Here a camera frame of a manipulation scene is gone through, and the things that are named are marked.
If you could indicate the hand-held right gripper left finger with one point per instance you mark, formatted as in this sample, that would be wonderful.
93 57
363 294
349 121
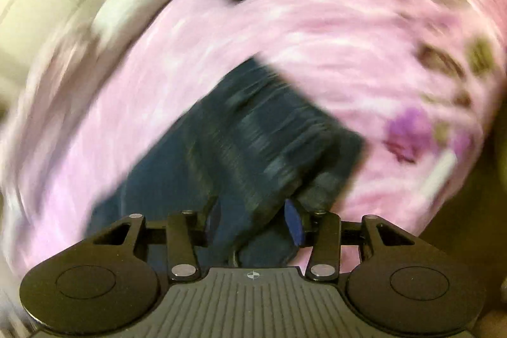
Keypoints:
214 223

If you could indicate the blue jeans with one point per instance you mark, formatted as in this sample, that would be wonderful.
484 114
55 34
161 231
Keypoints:
245 132

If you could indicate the pink floral blanket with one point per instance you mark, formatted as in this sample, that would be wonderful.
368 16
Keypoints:
317 45

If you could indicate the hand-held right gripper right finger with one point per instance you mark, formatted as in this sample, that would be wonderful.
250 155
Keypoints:
294 223

